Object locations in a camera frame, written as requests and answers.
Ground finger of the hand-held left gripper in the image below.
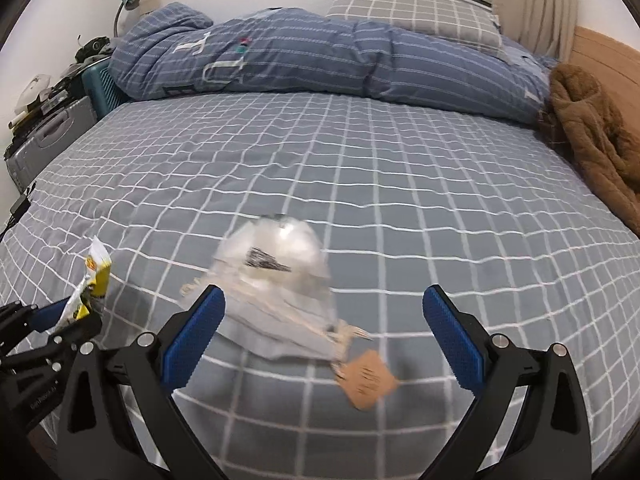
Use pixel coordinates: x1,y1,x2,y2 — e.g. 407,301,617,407
0,312,103,368
0,297,72,346

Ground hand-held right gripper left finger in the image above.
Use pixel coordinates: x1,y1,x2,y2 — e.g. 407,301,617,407
59,284,227,480

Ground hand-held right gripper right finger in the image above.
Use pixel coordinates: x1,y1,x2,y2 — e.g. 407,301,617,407
422,284,593,480

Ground yellow snack packet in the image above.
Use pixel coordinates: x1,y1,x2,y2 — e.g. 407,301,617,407
64,236,112,322

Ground brown paper tag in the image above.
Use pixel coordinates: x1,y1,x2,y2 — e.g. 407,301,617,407
334,350,401,411

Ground clear plastic bag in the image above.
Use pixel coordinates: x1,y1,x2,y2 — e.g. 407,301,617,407
180,214,373,361

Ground grey checked bed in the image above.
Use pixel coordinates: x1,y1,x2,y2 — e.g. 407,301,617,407
0,91,640,461

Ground silver suitcase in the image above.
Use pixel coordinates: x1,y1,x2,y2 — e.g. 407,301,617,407
4,95,98,191

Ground white plastic appliance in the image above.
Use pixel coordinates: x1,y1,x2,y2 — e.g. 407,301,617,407
14,75,53,116

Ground teal suitcase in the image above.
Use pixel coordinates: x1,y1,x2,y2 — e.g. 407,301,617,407
82,57,123,118

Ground brown fleece jacket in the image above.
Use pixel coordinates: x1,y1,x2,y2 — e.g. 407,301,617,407
537,62,640,238

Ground black gadget pile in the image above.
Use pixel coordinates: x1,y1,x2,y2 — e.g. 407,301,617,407
75,35,113,63

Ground blue striped duvet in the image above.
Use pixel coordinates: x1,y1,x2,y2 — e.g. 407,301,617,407
109,2,558,126

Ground grey checked pillow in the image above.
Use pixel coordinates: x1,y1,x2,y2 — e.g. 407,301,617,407
326,0,505,56

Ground wooden headboard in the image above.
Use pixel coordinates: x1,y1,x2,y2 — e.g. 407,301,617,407
570,25,640,91

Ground wide beige curtain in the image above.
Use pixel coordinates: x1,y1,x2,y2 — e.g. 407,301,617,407
492,0,581,63

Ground black charger with cable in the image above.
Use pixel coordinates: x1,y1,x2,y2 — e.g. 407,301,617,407
0,182,38,241

